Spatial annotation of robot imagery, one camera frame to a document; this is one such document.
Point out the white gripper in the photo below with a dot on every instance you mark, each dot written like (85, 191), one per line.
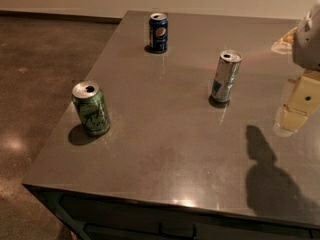
(308, 47)

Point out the green soda can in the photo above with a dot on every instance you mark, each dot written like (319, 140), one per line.
(89, 103)

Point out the silver blue redbull can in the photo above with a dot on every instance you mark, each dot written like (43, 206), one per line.
(226, 73)

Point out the blue pepsi can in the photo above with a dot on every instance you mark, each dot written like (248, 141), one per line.
(158, 32)

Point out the dark cabinet drawer front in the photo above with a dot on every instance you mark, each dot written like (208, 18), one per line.
(114, 220)

